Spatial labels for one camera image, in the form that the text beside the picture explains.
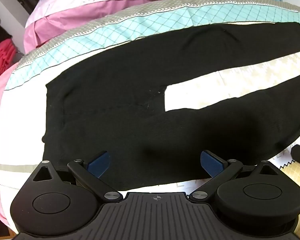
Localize black pants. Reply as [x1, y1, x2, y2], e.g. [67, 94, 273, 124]
[43, 22, 300, 191]

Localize patterned bed quilt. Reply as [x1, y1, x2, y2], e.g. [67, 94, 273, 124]
[0, 0, 300, 229]

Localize red clothes pile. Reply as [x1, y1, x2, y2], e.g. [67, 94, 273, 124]
[0, 38, 17, 75]

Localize pink pillow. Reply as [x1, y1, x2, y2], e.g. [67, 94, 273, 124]
[24, 0, 158, 53]

